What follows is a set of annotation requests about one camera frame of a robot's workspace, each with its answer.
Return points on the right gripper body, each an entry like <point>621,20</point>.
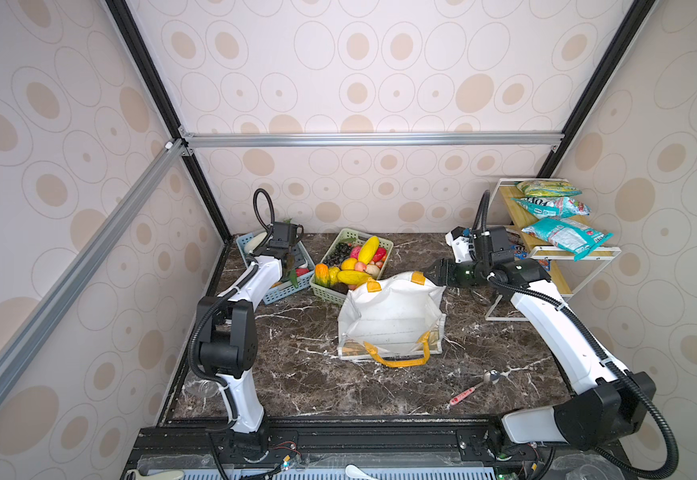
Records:
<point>464,274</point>

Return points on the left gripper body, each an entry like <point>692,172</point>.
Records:
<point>295,255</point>

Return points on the white grocery bag yellow handles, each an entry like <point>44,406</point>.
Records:
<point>396,322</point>

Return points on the green cucumber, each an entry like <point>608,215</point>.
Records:
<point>292,274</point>

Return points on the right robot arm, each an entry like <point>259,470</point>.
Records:
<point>608,401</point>

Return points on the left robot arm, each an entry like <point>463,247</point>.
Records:
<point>224,343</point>

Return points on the teal snack bag middle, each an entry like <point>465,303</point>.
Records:
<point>546,207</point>

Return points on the teal snack bag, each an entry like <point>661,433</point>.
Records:
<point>569,235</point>
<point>546,207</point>

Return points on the yellow-green snack bag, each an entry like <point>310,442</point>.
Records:
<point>544,188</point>

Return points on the teal snack bag front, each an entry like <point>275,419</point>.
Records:
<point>569,235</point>

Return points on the white radish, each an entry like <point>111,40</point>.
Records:
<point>255,242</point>

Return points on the orange-green papaya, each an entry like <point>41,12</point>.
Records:
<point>322,275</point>

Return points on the blue plastic basket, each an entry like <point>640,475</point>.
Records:
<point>282,288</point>

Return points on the black grape bunch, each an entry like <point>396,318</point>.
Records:
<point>338,254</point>

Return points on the lying yellow mango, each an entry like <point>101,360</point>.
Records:
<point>351,277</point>

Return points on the tall yellow mango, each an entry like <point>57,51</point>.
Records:
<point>368,250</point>

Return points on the clear glass cup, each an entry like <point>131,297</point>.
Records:
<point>199,388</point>

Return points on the white wire wooden shelf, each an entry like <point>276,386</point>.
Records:
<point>504,191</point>

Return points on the pink handled spoon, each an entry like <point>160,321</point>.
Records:
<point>488,378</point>

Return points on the horizontal aluminium rail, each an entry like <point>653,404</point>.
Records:
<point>192,141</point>

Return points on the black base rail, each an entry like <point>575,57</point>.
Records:
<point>354,448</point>

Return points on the diagonal aluminium rail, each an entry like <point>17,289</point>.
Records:
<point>24,346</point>

